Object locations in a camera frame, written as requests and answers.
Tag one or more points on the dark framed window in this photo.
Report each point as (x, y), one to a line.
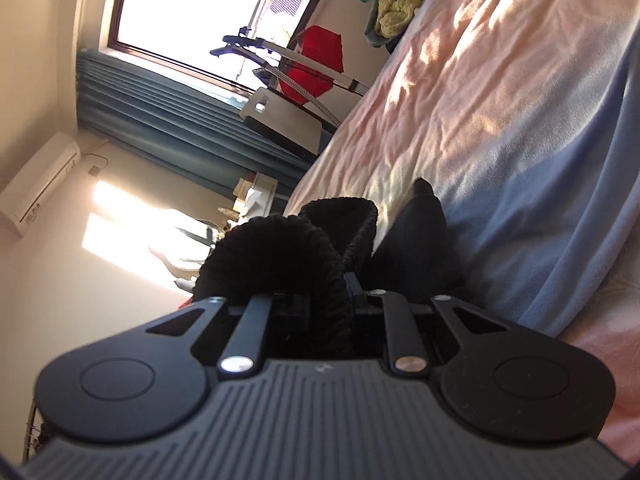
(200, 5)

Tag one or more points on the yellow clothes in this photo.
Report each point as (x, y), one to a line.
(397, 12)

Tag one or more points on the dark cloth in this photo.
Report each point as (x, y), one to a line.
(265, 73)

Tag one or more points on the pink bed blanket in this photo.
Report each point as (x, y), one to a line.
(500, 110)

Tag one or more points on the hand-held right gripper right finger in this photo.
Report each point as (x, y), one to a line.
(395, 320)

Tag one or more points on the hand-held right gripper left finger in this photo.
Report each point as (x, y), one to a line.
(260, 320)

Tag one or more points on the black pants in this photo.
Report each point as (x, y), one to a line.
(280, 255)

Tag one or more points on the white framed vanity mirror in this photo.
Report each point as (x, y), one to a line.
(190, 250)

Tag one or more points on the white air conditioner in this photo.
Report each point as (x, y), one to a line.
(40, 180)

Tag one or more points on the garment steamer stand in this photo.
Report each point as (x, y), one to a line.
(310, 67)

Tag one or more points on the folded ironing board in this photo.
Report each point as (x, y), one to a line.
(285, 120)

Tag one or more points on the teal curtain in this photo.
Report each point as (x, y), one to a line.
(175, 120)

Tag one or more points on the red cloth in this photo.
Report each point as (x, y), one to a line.
(320, 50)

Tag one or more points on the grey wall socket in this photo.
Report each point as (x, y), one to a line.
(93, 170)

